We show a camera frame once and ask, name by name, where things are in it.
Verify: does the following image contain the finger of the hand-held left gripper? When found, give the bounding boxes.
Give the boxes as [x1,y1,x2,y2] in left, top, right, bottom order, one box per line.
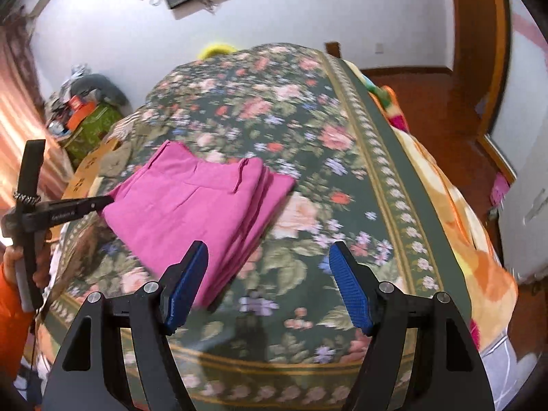
[81,195,115,218]

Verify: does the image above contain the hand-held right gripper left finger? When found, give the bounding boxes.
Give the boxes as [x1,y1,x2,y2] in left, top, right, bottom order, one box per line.
[40,240,210,411]

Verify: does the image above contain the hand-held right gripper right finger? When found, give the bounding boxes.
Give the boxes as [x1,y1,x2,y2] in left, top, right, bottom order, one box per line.
[328,241,493,411]

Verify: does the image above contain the pink pants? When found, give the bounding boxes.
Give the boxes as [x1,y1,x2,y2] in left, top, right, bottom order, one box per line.
[103,140,297,310]

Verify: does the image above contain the person's left forearm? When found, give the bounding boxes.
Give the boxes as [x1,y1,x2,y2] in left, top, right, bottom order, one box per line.
[0,263,36,377]

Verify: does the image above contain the person's left hand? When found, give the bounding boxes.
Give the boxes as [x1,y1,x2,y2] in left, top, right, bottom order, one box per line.
[2,230,53,292]

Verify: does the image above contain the bamboo lap desk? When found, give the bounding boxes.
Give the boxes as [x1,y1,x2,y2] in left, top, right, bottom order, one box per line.
[62,137,129,203]

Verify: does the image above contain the olive green garment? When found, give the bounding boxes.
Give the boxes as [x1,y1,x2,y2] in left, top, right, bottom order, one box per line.
[103,124,146,177]

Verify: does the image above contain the green patterned storage bag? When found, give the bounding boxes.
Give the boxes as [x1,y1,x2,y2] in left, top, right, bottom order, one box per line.
[63,105,125,172]

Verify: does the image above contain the orange box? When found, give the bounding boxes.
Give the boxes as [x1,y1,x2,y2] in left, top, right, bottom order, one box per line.
[66,98,96,130]

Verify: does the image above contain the pink orange curtain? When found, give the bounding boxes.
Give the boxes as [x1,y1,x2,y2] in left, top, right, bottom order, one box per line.
[0,17,73,223]

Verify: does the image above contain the pile of clothes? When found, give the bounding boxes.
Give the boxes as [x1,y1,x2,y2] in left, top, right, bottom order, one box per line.
[45,63,92,114]

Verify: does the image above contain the grey plush pillow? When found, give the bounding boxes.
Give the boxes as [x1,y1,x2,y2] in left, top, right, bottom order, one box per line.
[73,75,130,108]

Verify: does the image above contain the floral green blanket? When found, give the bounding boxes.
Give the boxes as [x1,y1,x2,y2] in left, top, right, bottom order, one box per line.
[43,43,484,411]

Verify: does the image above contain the colourful orange fleece blanket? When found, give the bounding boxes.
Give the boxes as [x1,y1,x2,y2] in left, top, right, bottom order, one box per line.
[364,73,520,354]

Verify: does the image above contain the white suitcase with stickers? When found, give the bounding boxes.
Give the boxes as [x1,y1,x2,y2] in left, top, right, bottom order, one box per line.
[499,107,548,284]

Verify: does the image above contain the yellow foam tube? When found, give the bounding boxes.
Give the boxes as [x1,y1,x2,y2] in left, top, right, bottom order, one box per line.
[198,42,239,59]

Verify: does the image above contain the white heart-print wardrobe door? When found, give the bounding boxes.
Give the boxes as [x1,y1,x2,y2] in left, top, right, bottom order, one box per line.
[477,0,548,185]

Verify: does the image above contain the wooden door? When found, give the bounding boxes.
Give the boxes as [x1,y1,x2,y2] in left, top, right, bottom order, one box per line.
[447,0,499,78]

